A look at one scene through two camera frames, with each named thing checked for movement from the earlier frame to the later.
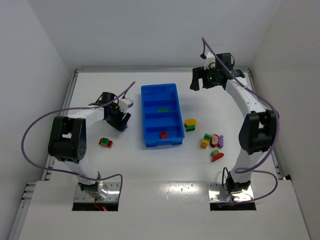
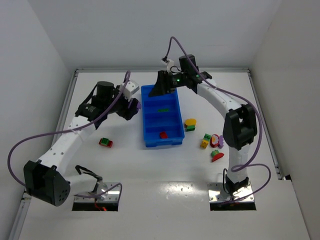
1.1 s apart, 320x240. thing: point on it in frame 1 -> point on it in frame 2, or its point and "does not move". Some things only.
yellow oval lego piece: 190,122 does not move
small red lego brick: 163,135 does not move
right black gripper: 203,80 -> 164,81
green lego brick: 163,110 does not move
